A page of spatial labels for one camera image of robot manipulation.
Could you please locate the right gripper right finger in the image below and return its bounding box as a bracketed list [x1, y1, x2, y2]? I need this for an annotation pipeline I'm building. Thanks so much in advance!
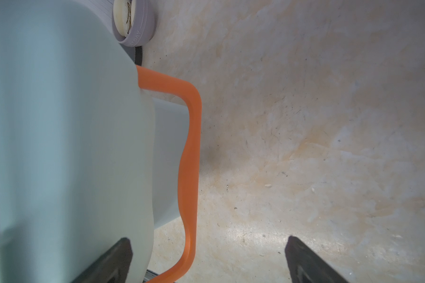
[285, 236, 348, 283]

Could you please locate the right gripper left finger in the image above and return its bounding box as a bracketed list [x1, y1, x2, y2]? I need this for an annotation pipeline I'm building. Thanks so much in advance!
[73, 238, 133, 283]

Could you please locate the grey first aid box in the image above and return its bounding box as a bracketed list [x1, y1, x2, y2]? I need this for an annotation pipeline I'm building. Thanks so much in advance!
[152, 99, 190, 229]

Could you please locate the small grey bowl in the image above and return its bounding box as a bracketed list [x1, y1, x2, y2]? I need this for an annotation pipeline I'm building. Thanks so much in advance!
[112, 0, 156, 47]

